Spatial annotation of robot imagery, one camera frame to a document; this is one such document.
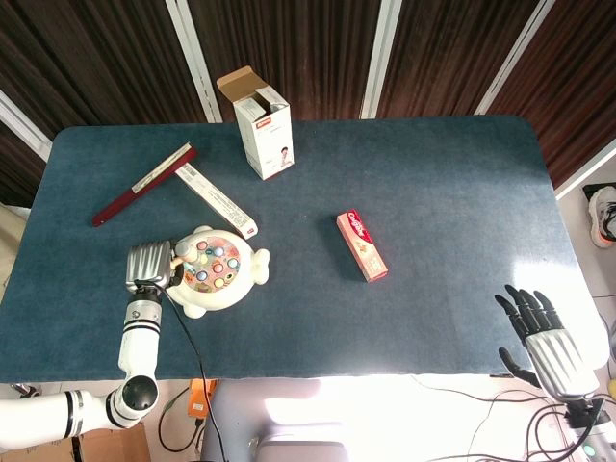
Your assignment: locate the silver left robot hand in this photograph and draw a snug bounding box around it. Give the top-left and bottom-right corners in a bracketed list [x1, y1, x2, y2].
[125, 240, 187, 295]

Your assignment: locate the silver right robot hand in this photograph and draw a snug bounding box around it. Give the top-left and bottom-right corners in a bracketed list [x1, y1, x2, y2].
[494, 283, 602, 401]

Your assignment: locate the small orange toy piece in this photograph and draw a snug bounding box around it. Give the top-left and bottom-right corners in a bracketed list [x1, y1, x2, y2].
[168, 242, 199, 270]

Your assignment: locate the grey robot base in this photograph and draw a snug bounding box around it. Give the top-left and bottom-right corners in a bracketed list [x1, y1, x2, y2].
[199, 384, 351, 462]

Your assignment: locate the white whack-a-mole toy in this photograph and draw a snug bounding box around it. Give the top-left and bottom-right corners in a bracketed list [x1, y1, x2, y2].
[163, 224, 271, 320]

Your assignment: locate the dark red folded fan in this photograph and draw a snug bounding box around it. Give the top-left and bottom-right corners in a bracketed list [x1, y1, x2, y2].
[91, 142, 199, 228]

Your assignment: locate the long white barcode box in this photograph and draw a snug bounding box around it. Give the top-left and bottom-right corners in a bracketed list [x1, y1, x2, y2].
[174, 162, 259, 241]

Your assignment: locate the white sneaker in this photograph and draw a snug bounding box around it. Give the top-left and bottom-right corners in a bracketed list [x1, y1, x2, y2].
[587, 185, 616, 249]

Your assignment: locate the orange plastic item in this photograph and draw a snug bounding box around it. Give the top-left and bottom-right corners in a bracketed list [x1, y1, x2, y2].
[188, 378, 218, 421]

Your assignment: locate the open white lamp box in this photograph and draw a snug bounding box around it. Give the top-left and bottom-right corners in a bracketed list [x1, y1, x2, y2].
[216, 65, 295, 182]

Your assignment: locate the brown cardboard box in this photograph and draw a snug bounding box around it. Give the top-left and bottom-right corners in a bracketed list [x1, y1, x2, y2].
[0, 422, 152, 462]

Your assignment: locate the blue tablecloth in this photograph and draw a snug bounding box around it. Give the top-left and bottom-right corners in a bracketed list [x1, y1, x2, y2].
[0, 114, 613, 385]

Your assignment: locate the red toothpaste box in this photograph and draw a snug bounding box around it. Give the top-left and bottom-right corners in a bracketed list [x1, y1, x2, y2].
[335, 208, 390, 284]

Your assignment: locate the thin black floor cable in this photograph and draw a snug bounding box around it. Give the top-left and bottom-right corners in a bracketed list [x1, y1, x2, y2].
[411, 373, 569, 462]

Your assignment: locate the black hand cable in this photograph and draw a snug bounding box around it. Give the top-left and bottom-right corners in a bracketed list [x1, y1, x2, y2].
[133, 277, 227, 462]

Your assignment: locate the white partition frame post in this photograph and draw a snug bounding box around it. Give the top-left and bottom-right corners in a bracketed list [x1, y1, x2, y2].
[0, 88, 54, 164]
[165, 0, 223, 124]
[552, 142, 616, 201]
[475, 0, 551, 116]
[360, 0, 403, 119]

